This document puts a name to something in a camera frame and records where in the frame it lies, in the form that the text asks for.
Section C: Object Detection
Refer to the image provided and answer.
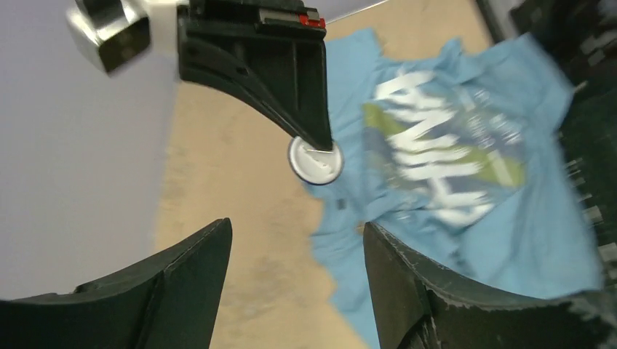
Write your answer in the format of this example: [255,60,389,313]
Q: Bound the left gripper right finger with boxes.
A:
[363,222,616,348]

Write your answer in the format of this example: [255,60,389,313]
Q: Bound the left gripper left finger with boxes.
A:
[1,218,232,348]

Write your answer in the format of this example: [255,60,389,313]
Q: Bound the round blue white badge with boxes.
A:
[287,137,344,185]

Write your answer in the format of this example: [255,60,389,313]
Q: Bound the light blue printed t-shirt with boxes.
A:
[308,29,604,348]

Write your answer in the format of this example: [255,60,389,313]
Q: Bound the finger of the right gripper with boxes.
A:
[177,1,333,151]

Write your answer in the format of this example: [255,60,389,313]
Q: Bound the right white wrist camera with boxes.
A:
[66,0,189,74]

